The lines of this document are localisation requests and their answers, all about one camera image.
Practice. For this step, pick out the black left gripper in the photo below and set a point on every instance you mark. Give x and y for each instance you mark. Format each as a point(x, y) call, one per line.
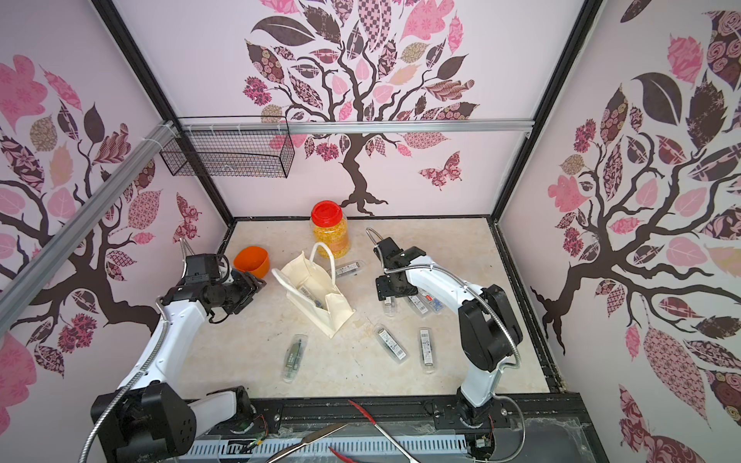
point(251, 286)

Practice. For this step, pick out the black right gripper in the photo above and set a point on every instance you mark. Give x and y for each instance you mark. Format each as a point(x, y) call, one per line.
point(386, 284)

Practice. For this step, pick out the cream canvas tote bag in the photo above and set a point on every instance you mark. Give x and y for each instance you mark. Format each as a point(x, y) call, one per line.
point(305, 272)

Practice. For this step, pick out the compass set case red label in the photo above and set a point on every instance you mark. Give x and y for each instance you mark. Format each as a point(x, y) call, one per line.
point(315, 300)

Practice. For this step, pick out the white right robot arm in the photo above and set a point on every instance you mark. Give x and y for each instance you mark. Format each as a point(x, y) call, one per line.
point(489, 331)

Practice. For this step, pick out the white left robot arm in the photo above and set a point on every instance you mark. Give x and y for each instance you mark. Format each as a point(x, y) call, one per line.
point(146, 419)

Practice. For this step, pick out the green compass set case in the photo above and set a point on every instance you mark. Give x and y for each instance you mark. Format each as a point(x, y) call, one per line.
point(293, 357)

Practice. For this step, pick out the orange plastic cup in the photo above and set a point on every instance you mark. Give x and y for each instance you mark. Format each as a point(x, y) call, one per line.
point(253, 260)

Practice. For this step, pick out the red-lid jar yellow flakes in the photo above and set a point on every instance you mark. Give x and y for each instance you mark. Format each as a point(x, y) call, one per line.
point(330, 227)

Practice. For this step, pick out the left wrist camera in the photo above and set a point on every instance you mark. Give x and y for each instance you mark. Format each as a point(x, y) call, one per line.
point(202, 269)

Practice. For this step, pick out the black wire basket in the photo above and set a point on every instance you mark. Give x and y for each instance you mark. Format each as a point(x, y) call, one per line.
point(248, 146)

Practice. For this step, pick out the aluminium rail back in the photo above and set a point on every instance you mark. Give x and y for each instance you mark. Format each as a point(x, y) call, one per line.
point(312, 128)

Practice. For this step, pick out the aluminium rail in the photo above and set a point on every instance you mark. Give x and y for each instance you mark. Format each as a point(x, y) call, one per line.
point(312, 128)
point(19, 294)

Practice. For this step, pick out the white slotted cable duct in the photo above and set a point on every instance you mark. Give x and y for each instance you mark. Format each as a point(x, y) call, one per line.
point(417, 446)

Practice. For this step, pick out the aluminium rail left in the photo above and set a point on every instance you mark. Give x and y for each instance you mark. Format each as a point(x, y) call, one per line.
point(19, 294)

